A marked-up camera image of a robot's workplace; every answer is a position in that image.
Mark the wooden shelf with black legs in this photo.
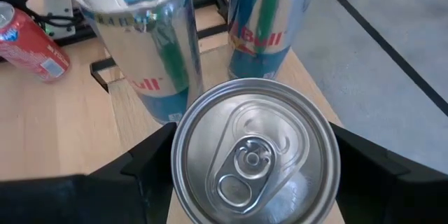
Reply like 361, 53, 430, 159
89, 43, 346, 224

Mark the red soda can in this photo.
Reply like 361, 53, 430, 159
0, 1, 71, 83

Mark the silver blue Red Bull can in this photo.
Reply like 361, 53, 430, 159
227, 0, 325, 81
68, 0, 204, 126

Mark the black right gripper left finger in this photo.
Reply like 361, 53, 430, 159
0, 122, 178, 224

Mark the green Sprite can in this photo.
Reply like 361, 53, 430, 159
170, 78, 342, 224

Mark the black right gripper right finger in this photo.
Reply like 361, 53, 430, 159
328, 122, 448, 224

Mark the black cable bundle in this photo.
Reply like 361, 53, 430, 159
24, 6, 85, 28

